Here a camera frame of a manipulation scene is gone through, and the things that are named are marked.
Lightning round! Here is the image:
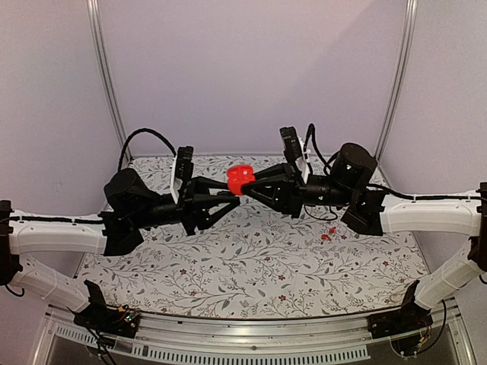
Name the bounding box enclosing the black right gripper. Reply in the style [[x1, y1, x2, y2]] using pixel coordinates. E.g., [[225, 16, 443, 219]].
[[240, 161, 354, 218]]

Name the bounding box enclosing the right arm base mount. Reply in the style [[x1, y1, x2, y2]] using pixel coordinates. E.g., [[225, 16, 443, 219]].
[[367, 280, 433, 339]]

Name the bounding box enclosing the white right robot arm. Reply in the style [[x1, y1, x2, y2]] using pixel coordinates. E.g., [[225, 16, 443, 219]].
[[238, 143, 486, 332]]

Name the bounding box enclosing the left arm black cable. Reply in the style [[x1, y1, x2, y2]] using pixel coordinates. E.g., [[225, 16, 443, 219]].
[[117, 128, 180, 172]]

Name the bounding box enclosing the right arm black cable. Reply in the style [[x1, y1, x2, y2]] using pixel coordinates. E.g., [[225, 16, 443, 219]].
[[306, 122, 336, 176]]

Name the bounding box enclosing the right aluminium frame post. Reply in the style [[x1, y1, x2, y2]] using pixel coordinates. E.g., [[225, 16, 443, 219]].
[[374, 0, 418, 163]]

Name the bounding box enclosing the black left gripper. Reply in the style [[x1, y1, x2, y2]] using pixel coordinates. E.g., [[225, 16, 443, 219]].
[[131, 176, 240, 236]]

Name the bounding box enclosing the red round charging case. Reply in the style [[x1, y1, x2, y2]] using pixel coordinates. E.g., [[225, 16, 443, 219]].
[[226, 164, 256, 196]]

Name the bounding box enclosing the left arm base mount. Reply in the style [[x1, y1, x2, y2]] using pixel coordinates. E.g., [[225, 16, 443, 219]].
[[74, 280, 140, 338]]

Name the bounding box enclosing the aluminium frame post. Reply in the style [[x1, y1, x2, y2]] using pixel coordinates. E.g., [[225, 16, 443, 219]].
[[86, 0, 128, 148], [374, 0, 418, 163]]

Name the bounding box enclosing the floral patterned table mat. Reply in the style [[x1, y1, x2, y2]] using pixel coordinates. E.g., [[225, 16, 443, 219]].
[[78, 154, 433, 319]]

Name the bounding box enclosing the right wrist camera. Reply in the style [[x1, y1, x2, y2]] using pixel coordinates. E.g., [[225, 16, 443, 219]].
[[279, 126, 311, 183]]

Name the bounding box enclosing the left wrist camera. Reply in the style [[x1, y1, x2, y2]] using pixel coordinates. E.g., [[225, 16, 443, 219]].
[[170, 146, 194, 203]]

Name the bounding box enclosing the left aluminium frame post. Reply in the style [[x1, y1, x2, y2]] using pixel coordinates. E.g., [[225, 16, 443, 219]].
[[86, 0, 128, 148]]

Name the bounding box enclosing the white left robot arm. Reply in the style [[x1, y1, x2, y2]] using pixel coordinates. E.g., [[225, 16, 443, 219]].
[[1, 168, 240, 330]]

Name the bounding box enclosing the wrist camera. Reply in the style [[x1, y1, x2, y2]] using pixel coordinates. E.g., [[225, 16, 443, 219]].
[[170, 146, 194, 203], [279, 126, 311, 183]]

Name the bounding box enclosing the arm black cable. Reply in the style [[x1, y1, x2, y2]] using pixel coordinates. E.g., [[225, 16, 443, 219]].
[[117, 128, 180, 172], [306, 122, 336, 176]]

